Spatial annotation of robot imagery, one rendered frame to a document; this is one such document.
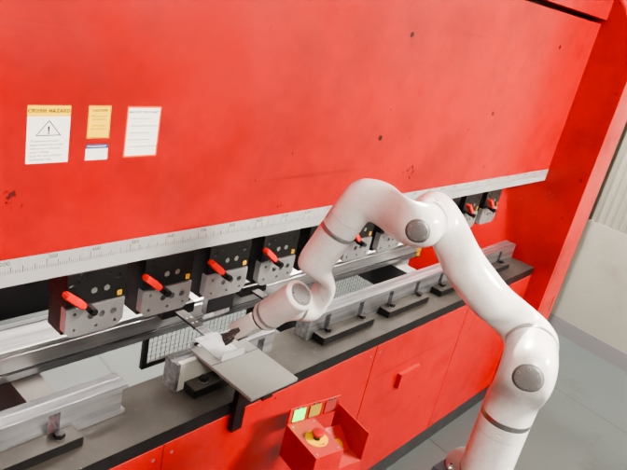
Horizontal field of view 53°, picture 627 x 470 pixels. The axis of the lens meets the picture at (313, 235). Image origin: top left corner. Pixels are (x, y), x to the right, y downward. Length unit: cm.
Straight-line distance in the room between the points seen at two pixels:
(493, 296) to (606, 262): 350
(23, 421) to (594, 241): 408
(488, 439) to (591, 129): 217
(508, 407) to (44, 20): 124
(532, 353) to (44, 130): 109
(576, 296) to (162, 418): 377
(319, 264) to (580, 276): 365
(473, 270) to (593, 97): 213
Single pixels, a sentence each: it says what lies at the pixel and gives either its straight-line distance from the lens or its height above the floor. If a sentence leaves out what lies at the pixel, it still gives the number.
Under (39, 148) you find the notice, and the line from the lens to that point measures 133.
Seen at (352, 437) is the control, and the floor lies 75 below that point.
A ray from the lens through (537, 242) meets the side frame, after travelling 360.
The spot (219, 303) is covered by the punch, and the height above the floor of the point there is 113.
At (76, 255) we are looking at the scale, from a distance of 147.
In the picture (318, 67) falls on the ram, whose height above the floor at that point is 183.
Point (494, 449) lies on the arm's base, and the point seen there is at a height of 113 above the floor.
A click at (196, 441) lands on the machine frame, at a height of 78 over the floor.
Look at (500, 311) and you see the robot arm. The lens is 148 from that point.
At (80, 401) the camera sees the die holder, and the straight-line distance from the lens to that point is 172.
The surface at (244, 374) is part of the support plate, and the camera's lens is 181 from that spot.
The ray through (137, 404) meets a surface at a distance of 186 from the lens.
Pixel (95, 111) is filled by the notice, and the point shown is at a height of 171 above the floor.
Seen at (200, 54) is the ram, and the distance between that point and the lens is 148.
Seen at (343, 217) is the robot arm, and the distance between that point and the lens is 147.
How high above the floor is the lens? 203
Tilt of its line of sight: 21 degrees down
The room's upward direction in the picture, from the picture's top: 13 degrees clockwise
